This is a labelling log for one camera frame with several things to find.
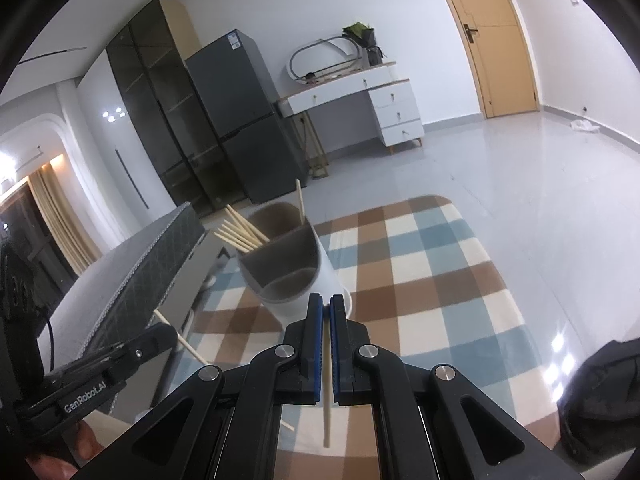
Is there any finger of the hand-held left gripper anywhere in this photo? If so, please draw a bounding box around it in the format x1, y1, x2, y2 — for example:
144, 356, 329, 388
102, 322, 179, 386

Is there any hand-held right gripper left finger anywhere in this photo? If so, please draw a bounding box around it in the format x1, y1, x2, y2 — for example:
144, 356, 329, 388
75, 292, 327, 480

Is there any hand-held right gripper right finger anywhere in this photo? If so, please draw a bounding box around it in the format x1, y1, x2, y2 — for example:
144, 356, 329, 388
327, 294, 586, 480

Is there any grey white utensil holder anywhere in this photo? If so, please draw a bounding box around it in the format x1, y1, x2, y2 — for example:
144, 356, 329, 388
235, 201, 357, 333

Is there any bunch of wooden chopsticks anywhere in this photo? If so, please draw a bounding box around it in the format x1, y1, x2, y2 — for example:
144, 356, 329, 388
214, 204, 271, 253

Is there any person's left hand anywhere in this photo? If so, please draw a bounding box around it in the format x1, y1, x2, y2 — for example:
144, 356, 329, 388
27, 421, 104, 480

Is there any dark grey quilted mattress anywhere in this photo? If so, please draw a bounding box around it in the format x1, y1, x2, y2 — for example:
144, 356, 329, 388
50, 201, 206, 376

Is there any checkered plaid cloth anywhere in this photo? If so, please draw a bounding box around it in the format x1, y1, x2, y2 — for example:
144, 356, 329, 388
105, 195, 563, 461

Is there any beige curtain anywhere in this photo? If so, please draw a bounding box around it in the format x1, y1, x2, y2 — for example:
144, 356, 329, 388
27, 165, 101, 276

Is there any white wardrobe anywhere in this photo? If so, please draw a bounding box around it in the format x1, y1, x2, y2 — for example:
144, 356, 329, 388
75, 50, 176, 256

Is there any white vanity desk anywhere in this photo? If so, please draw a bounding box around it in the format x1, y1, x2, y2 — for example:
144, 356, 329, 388
274, 61, 426, 151

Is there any dark grey refrigerator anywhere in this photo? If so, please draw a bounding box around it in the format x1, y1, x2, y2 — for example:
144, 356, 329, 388
185, 28, 308, 204

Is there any black bag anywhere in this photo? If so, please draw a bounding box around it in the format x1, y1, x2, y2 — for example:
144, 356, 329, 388
556, 339, 640, 467

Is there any dark glass cabinet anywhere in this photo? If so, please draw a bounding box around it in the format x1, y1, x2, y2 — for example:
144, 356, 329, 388
105, 0, 251, 218

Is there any oval vanity mirror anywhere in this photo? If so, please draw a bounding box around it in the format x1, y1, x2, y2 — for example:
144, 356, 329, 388
287, 35, 371, 82

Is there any potted green plant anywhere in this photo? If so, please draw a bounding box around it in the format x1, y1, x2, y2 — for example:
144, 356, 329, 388
341, 21, 385, 67

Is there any tan wooden door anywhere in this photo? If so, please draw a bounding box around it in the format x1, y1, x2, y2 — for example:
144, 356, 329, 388
427, 0, 541, 120

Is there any grey bed frame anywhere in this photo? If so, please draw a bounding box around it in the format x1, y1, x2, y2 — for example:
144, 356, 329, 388
107, 232, 226, 418

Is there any gold frame stool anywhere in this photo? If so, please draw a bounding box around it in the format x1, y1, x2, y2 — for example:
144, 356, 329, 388
295, 112, 331, 181

